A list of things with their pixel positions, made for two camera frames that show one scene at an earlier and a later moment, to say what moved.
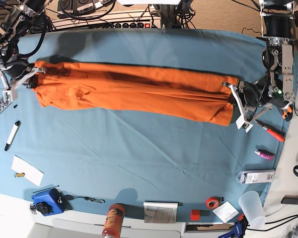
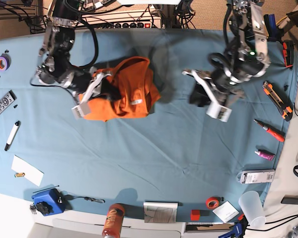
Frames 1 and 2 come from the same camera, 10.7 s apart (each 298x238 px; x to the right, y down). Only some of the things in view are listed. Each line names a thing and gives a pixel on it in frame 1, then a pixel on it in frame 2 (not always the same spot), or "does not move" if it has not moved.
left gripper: [248, 96] -> [207, 91]
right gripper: [17, 71] -> [94, 84]
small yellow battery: [20, 174] does not move
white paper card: [31, 173] does not move
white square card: [226, 211] does not move
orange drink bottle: [113, 221] does not move
